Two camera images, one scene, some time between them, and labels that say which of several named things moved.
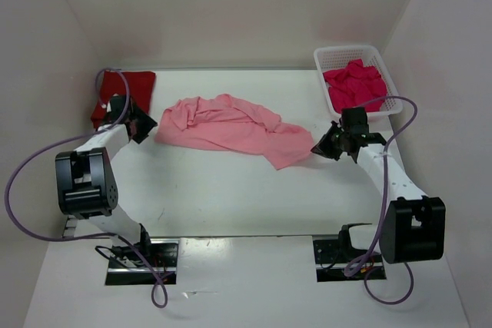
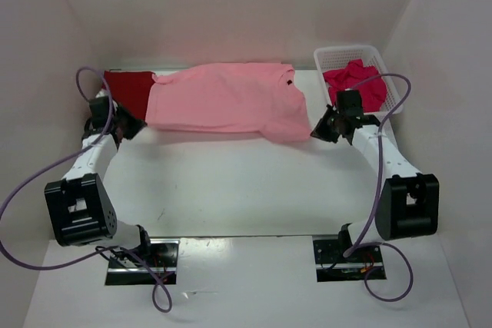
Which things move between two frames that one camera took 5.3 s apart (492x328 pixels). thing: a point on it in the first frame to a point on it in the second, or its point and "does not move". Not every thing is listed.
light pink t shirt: [226, 123] to [251, 97]
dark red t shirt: [137, 85] does not move
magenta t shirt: [355, 86] does not move
